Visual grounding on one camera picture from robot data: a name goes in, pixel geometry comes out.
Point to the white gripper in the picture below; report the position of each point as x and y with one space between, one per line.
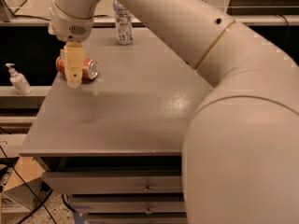
70 27

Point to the red coke can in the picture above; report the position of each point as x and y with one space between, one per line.
90 69

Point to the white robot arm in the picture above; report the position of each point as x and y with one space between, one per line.
240 155

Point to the white pump dispenser bottle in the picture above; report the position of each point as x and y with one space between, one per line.
18 80

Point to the clear plastic water bottle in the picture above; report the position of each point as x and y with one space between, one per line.
123 24

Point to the grey drawer cabinet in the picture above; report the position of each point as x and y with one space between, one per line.
133 117

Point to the cardboard box on floor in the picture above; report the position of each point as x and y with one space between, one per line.
20 186

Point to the top grey drawer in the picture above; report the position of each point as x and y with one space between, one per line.
113 182

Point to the grey drawer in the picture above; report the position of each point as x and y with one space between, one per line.
137 219
142 204
113 182

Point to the middle grey drawer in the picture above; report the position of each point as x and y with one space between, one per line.
142 204

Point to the bottom grey drawer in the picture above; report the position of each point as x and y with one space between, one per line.
137 219

